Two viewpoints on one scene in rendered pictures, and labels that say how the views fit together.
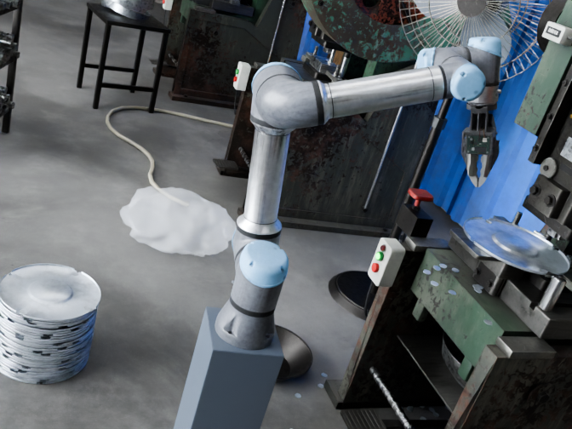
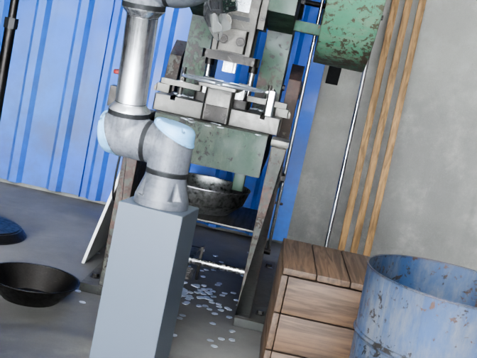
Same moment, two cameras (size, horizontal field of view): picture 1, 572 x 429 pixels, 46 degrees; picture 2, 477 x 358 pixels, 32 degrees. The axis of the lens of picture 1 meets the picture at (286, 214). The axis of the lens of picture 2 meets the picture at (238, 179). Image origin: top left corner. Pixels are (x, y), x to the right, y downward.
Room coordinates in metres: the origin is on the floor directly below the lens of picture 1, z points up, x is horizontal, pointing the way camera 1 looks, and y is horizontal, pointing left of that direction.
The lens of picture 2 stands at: (0.14, 1.91, 0.90)
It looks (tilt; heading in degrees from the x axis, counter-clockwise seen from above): 8 degrees down; 299
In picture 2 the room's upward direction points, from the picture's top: 12 degrees clockwise
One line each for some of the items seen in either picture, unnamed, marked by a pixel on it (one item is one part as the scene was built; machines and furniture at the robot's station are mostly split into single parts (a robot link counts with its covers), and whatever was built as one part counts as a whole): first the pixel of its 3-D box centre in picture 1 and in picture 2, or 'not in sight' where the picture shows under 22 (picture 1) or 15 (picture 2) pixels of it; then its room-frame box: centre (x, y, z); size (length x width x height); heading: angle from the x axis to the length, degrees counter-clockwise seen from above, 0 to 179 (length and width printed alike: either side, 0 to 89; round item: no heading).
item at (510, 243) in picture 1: (515, 244); (222, 83); (1.68, -0.61, 0.78); 0.29 x 0.29 x 0.01
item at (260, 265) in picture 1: (260, 274); (170, 145); (1.42, 0.02, 0.62); 0.13 x 0.12 x 0.14; 14
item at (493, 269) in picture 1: (491, 264); (217, 102); (1.66, -0.57, 0.72); 0.25 x 0.14 x 0.14; 116
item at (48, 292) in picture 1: (50, 291); not in sight; (1.64, 0.60, 0.23); 0.29 x 0.29 x 0.01
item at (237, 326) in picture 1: (248, 314); (163, 187); (1.41, 0.02, 0.50); 0.15 x 0.15 x 0.10
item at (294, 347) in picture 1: (268, 356); (31, 287); (1.91, -0.08, 0.04); 0.30 x 0.30 x 0.07
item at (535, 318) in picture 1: (534, 281); (220, 111); (1.74, -0.73, 0.68); 0.45 x 0.30 x 0.06; 26
